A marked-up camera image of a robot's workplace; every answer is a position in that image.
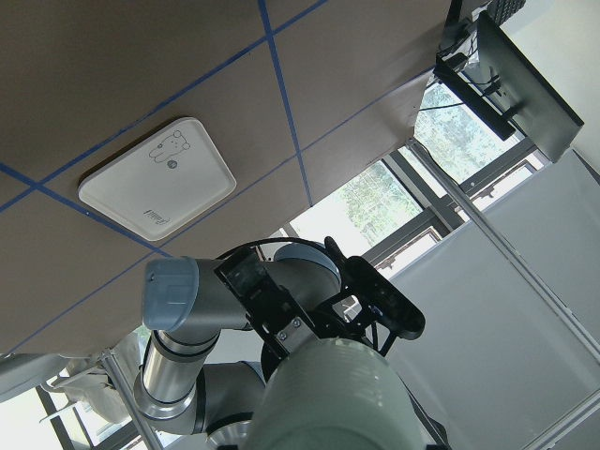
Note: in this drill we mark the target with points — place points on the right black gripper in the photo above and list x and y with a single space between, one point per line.
277 299

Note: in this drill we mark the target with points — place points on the green cup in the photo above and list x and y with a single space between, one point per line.
335 394

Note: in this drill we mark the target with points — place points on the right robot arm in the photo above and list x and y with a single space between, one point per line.
187 303

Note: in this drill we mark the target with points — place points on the cream rabbit tray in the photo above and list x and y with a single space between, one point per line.
162 183

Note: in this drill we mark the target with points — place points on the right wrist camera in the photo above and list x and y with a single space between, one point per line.
384 309

